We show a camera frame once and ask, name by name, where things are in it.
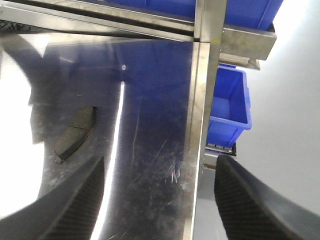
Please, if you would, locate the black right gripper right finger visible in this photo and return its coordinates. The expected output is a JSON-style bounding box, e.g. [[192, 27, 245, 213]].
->
[[214, 155, 320, 240]]

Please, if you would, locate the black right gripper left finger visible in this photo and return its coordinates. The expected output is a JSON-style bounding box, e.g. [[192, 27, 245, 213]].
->
[[0, 156, 105, 240]]

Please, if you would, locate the blue bin beside rack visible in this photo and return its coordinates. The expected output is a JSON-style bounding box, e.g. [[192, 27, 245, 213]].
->
[[206, 66, 252, 148]]

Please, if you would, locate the right lower blue plastic bin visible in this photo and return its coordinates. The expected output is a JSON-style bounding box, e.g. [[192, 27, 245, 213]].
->
[[92, 0, 283, 31]]

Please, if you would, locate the stainless steel rack frame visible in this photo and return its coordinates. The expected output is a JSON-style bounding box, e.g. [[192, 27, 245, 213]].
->
[[0, 0, 277, 240]]

